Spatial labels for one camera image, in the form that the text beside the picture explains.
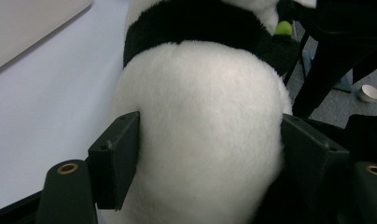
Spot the black floor stand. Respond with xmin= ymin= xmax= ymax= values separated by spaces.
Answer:
xmin=283 ymin=0 xmax=377 ymax=119

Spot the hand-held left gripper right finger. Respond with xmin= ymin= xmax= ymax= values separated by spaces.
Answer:
xmin=281 ymin=113 xmax=351 ymax=216

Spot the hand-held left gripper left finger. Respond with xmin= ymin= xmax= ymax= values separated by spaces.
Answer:
xmin=88 ymin=111 xmax=141 ymax=211

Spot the panda plush toy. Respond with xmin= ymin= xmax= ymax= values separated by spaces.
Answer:
xmin=97 ymin=0 xmax=318 ymax=224

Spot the white cup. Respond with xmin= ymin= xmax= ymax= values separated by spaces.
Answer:
xmin=357 ymin=84 xmax=377 ymax=104

